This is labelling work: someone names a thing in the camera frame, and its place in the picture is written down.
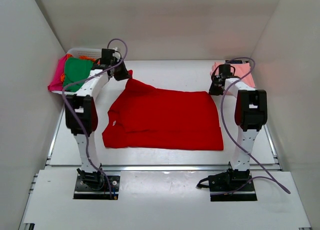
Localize red t shirt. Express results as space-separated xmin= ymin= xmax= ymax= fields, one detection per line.
xmin=102 ymin=78 xmax=224 ymax=151

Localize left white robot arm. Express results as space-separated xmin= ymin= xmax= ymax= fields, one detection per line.
xmin=62 ymin=47 xmax=130 ymax=192

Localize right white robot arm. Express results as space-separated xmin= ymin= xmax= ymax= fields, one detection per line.
xmin=208 ymin=63 xmax=268 ymax=190

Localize white plastic basket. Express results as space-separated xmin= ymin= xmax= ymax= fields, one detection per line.
xmin=51 ymin=47 xmax=103 ymax=95

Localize folded pink t shirt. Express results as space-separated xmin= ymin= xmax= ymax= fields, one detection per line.
xmin=210 ymin=61 xmax=255 ymax=87

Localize green t shirt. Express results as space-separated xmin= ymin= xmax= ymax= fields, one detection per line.
xmin=63 ymin=57 xmax=93 ymax=88

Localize orange t shirt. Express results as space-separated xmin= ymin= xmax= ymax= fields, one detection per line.
xmin=60 ymin=54 xmax=96 ymax=83

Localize magenta t shirt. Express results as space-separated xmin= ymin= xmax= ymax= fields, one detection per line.
xmin=47 ymin=53 xmax=73 ymax=92

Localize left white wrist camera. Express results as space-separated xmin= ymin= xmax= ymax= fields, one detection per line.
xmin=113 ymin=47 xmax=121 ymax=57

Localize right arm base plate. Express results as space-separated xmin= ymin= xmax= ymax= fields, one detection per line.
xmin=196 ymin=169 xmax=258 ymax=202

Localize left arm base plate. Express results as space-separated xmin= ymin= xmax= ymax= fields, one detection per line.
xmin=73 ymin=168 xmax=121 ymax=200

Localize aluminium table rail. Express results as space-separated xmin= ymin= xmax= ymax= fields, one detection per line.
xmin=45 ymin=164 xmax=281 ymax=172

